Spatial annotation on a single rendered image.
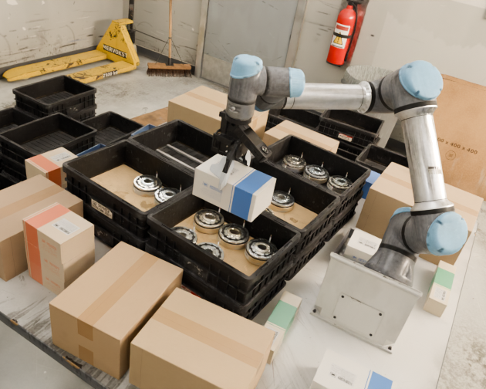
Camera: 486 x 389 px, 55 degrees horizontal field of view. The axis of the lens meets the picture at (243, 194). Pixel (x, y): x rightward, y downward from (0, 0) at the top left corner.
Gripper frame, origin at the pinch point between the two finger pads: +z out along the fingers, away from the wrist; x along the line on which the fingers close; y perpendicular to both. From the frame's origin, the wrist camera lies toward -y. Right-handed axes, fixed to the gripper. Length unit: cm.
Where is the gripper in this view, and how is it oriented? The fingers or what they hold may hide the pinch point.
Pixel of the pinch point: (234, 180)
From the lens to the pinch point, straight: 135.1
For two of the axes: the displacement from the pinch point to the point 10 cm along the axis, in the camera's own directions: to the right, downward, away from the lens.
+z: -1.5, 8.2, 5.5
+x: -5.0, 4.1, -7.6
